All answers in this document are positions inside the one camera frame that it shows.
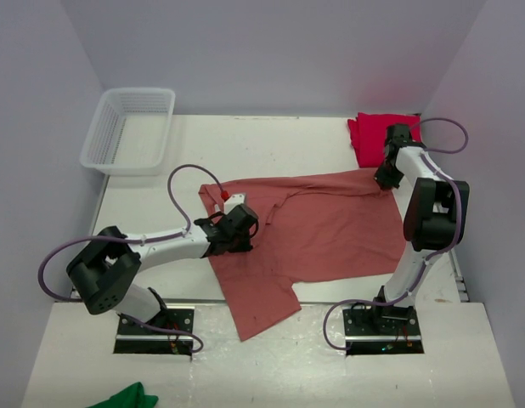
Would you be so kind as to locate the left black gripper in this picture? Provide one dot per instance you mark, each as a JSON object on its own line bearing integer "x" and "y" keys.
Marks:
{"x": 243, "y": 246}

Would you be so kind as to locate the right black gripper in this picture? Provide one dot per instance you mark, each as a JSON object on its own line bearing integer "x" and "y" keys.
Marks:
{"x": 385, "y": 183}

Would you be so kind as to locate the salmon pink t shirt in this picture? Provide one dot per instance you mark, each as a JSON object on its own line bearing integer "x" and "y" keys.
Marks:
{"x": 313, "y": 228}

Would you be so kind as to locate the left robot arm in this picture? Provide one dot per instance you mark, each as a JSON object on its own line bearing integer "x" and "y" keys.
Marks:
{"x": 103, "y": 272}

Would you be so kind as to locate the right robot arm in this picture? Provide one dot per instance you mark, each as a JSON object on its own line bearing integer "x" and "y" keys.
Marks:
{"x": 434, "y": 221}

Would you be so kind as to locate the folded red t shirt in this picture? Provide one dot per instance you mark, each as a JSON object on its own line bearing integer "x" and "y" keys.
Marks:
{"x": 368, "y": 133}

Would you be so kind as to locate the white plastic basket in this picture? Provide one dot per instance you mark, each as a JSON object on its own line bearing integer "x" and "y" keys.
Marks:
{"x": 129, "y": 132}

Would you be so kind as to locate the green cloth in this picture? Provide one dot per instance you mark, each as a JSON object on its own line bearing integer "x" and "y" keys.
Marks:
{"x": 133, "y": 396}

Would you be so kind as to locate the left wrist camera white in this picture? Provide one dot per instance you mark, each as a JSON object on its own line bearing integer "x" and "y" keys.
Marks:
{"x": 229, "y": 202}

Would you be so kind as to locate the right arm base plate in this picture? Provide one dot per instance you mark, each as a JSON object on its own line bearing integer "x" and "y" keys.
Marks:
{"x": 371, "y": 330}

